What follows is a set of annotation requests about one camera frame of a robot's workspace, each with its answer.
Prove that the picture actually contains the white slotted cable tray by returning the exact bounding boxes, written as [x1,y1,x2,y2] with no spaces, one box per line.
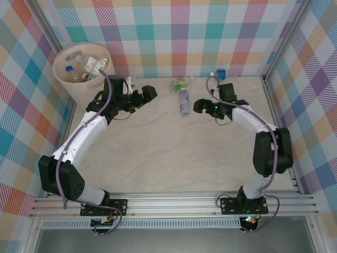
[42,220,242,229]

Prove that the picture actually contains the beige plastic bin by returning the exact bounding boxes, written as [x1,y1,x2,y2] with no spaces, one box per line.
[52,42,116,110]

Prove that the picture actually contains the blue cap water bottle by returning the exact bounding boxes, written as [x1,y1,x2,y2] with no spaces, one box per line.
[179,88,191,116]

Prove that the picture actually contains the aluminium frame post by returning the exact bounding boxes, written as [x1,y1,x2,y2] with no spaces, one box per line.
[263,0,315,82]
[31,0,66,51]

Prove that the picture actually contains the aluminium side rail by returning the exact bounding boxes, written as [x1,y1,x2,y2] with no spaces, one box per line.
[46,105,80,198]
[263,76,302,196]

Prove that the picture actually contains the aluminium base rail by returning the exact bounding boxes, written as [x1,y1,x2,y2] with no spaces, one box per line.
[28,191,319,218]

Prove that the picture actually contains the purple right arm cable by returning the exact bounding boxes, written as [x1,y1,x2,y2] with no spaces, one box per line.
[205,76,281,234]

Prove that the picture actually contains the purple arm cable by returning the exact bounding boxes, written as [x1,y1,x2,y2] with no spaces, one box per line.
[205,76,281,234]
[55,69,123,237]

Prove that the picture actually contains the blue label clear bottle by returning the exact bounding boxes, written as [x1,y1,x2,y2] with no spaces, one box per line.
[210,68,237,81]

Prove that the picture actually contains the small black controller board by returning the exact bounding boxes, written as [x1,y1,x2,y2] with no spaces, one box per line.
[241,216,260,230]
[91,218,116,229]

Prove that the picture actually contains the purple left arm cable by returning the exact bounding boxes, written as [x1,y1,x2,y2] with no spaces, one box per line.
[55,69,123,237]

